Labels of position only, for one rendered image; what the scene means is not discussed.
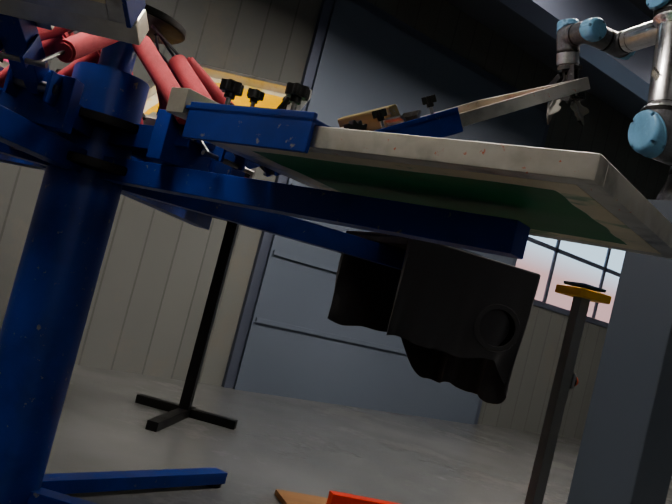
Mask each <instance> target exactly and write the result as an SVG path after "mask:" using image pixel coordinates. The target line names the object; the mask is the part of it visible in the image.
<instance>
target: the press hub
mask: <svg viewBox="0 0 672 504"><path fill-rule="evenodd" d="M144 9H145V10H146V13H147V19H148V25H149V31H148V33H147V34H146V36H148V37H150V39H151V40H152V42H153V43H155V37H154V34H157V33H156V32H155V30H154V29H153V28H152V27H151V26H152V25H154V26H155V27H156V28H157V29H158V30H159V31H160V33H161V34H162V35H163V36H164V37H165V38H166V39H167V41H168V42H169V43H170V44H171V45H173V44H179V43H181V42H183V41H184V40H185V36H186V31H185V29H184V27H183V26H182V25H181V24H180V23H179V22H178V21H176V20H175V19H174V18H172V17H171V16H169V15H167V14H166V13H164V12H162V11H160V10H158V9H156V8H154V7H152V6H149V5H147V4H146V6H145V8H144ZM157 37H158V43H159V44H163V42H162V40H161V39H160V37H159V36H158V34H157ZM136 56H137V54H136V52H135V51H134V49H133V47H132V44H131V43H126V42H122V41H119V42H116V43H114V44H112V45H109V46H107V47H105V48H103V49H102V51H101V54H100V58H99V61H98V64H97V63H91V62H78V63H75V65H74V69H73V72H72V76H71V77H73V78H76V79H78V80H79V81H80V82H82V83H83V84H84V88H83V91H82V95H81V99H80V102H79V104H80V105H81V106H83V107H84V108H83V107H81V108H80V111H79V116H80V117H82V118H83V119H85V120H87V121H88V122H90V123H91V124H93V125H94V129H93V132H92V136H91V138H88V137H85V136H81V135H77V134H72V133H71V134H66V133H62V132H56V133H55V134H57V135H59V136H61V137H63V138H65V139H66V140H68V141H70V142H72V143H74V144H76V145H78V146H80V147H82V148H84V149H85V150H87V154H86V155H84V154H80V153H76V152H73V151H69V152H68V154H67V157H66V158H67V160H69V161H71V162H73V163H76V164H78V165H80V166H82V167H83V169H82V172H81V173H79V172H76V171H72V170H68V169H63V168H60V167H57V166H55V165H53V164H50V165H49V166H46V169H45V173H44V176H43V180H42V184H41V187H40V191H39V194H38V198H37V202H36V205H35V209H34V212H33V216H32V220H31V223H30V227H29V230H28V234H27V237H26V241H25V245H24V248H23V252H22V255H21V259H20V263H19V266H18V270H17V273H16V277H15V281H14V284H13V288H12V291H11V295H10V298H9V302H8V306H7V309H6V313H5V316H4V320H3V324H2V327H1V331H0V504H27V502H28V498H29V495H30V492H31V491H35V490H38V489H39V488H40V487H41V485H42V482H43V478H44V474H45V471H46V467H47V463H48V460H49V456H50V452H51V449H52V445H53V441H54V438H55V434H56V430H57V427H58V423H59V419H60V416H61V412H62V408H63V405H64V401H65V397H66V394H67V390H68V386H69V383H70V379H71V375H72V372H73V368H74V364H75V361H76V357H77V353H78V350H79V346H80V342H81V339H82V335H83V331H84V328H85V324H86V320H87V317H88V313H89V309H90V306H91V302H92V298H93V295H94V291H95V287H96V284H97V280H98V276H99V273H100V269H101V265H102V262H103V258H104V254H105V251H106V247H107V243H108V240H109V236H110V232H111V229H112V225H113V221H114V218H115V214H116V210H117V207H118V203H119V199H120V196H121V192H122V186H123V185H120V184H115V183H113V182H110V181H107V180H103V179H100V178H99V174H100V172H103V173H109V174H115V175H120V176H125V175H126V173H127V168H126V167H123V166H120V165H117V164H114V163H111V162H108V161H104V160H103V159H104V156H111V157H117V158H123V159H131V155H132V151H129V150H124V149H122V148H119V147H117V146H114V145H111V144H109V143H108V141H109V137H110V134H111V131H118V132H126V133H134V134H136V133H138V129H139V125H136V124H140V122H141V119H142V115H143V111H144V108H145V104H146V100H147V97H148V93H149V89H150V87H149V85H148V84H147V83H146V82H145V81H143V80H141V79H140V78H138V77H136V76H133V75H131V74H132V71H133V67H134V63H135V60H136Z"/></svg>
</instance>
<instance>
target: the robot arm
mask: <svg viewBox="0 0 672 504"><path fill-rule="evenodd" d="M646 5H647V7H648V8H649V9H650V10H652V11H654V14H653V20H652V21H649V22H646V23H643V24H640V25H638V26H635V27H632V28H629V29H626V30H624V31H621V32H617V31H615V30H613V29H610V28H608V27H607V25H606V23H605V22H604V21H603V19H601V18H599V17H594V18H588V19H585V20H584V21H581V22H579V20H578V19H574V18H569V19H563V20H560V21H559V22H558V23H557V31H556V35H557V54H556V65H557V66H558V67H557V71H559V72H562V73H558V74H557V75H556V76H555V77H554V79H553V80H552V81H551V82H550V83H549V84H548V85H551V84H556V83H561V82H565V81H570V80H575V79H579V78H580V70H581V69H582V65H579V53H580V46H581V45H584V44H587V45H589V46H591V47H594V48H596V49H598V50H600V51H603V52H605V53H608V54H610V55H612V56H613V57H615V58H618V59H622V60H628V59H630V57H631V56H633V55H634V53H635V52H636V51H637V50H640V49H643V48H647V47H650V46H653V45H655V49H654V57H653V64H652V72H651V79H650V87H649V94H648V102H647V105H646V106H644V107H643V108H642V109H641V110H640V112H639V113H638V114H636V115H635V117H634V118H633V122H631V123H630V126H629V129H628V141H629V144H630V146H631V148H632V149H633V150H634V151H636V152H637V153H639V154H641V155H642V156H644V157H647V158H651V159H654V160H656V161H659V162H662V163H664V164H667V165H669V166H671V167H670V171H669V175H668V179H667V181H666V183H665V184H664V186H663V187H662V189H661V191H660V192H659V194H658V196H657V198H656V200H666V201H672V0H646ZM583 99H586V90H585V91H582V92H579V93H575V94H572V95H569V96H565V97H562V98H558V99H555V100H552V101H548V104H547V125H549V124H550V122H551V119H552V116H553V115H554V114H555V113H557V112H559V111H560V110H561V106H560V103H562V102H563V101H565V102H566V103H569V102H570V100H571V101H572V102H571V105H570V107H571V109H572V110H573V111H574V113H575V116H576V117H577V122H578V123H579V124H580V125H582V126H583V125H584V116H585V115H586V114H588V113H589V109H588V108H587V107H584V106H582V105H581V103H580V101H581V100H583Z"/></svg>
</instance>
